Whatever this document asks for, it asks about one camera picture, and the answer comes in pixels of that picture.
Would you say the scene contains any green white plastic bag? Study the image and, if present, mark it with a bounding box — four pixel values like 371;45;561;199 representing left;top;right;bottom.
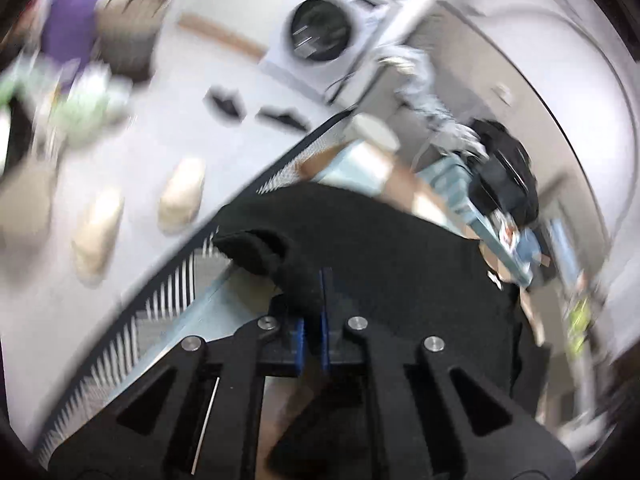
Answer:
47;69;133;142

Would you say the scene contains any black slipper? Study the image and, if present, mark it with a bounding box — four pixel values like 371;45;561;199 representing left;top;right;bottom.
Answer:
204;87;247;122
256;105;309;134

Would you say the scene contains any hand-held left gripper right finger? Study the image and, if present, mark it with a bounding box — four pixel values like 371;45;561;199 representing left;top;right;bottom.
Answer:
320;267;577;480

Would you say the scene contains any purple bag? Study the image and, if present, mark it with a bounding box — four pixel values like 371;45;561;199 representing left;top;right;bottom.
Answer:
41;0;102;62

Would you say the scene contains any white washing machine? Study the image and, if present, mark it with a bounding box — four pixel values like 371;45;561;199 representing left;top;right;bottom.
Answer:
257;0;403;107

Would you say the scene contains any grey clothes pile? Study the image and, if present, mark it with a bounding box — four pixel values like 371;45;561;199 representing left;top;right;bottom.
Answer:
377;44;483;153

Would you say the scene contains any black backpack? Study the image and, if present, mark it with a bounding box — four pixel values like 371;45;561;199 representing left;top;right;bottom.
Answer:
469;119;540;227

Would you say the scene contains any woven basket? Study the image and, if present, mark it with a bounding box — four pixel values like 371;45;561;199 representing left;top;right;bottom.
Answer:
96;0;162;82

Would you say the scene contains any beige slipper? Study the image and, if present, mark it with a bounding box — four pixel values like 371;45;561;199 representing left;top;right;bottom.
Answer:
158;156;208;234
71;186;126;279

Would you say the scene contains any black knit sweater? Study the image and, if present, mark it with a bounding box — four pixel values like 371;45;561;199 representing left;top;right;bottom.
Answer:
212;181;553;413

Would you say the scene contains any checked blanket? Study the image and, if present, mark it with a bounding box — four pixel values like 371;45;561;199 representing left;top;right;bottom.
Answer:
32;110;556;480

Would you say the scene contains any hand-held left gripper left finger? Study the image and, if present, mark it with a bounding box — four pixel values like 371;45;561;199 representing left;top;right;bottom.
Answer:
49;296;307;480

